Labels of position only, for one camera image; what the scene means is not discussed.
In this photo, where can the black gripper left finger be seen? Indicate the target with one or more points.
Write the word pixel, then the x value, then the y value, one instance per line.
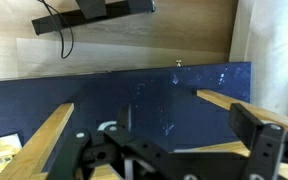
pixel 74 150

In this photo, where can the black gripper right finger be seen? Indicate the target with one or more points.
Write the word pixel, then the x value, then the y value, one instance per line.
pixel 267 150

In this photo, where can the wooden side table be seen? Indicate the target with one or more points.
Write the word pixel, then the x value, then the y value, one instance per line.
pixel 47 136

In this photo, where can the yellow printed booklet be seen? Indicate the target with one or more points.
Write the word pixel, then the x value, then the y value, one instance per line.
pixel 0 153

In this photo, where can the dark blue rug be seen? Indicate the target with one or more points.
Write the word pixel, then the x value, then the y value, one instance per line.
pixel 117 90

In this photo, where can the clear plastic floor sheet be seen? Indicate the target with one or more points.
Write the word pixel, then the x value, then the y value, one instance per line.
pixel 124 58

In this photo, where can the small metal floor stud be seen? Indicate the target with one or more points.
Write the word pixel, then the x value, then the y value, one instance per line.
pixel 178 62

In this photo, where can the black rectangular post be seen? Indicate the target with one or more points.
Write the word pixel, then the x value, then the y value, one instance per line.
pixel 91 8

